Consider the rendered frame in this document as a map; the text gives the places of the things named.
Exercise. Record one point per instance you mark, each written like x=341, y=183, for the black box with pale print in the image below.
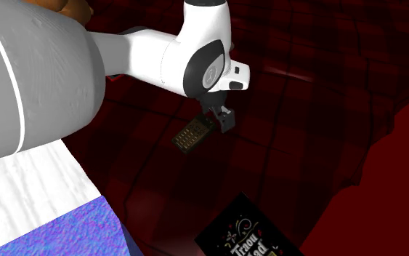
x=246, y=230

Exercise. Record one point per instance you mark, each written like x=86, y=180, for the bed with dark red plaid blanket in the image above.
x=296, y=141

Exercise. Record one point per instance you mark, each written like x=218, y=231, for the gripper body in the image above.
x=212, y=100

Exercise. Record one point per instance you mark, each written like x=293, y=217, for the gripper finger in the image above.
x=227, y=121
x=205, y=112

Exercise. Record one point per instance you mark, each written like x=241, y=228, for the white block with blue side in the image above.
x=30, y=198

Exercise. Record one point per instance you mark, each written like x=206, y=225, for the orange-brown rounded object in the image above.
x=70, y=9

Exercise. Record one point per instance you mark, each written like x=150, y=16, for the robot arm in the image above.
x=48, y=78

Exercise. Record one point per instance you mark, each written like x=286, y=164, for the black remote control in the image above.
x=191, y=135

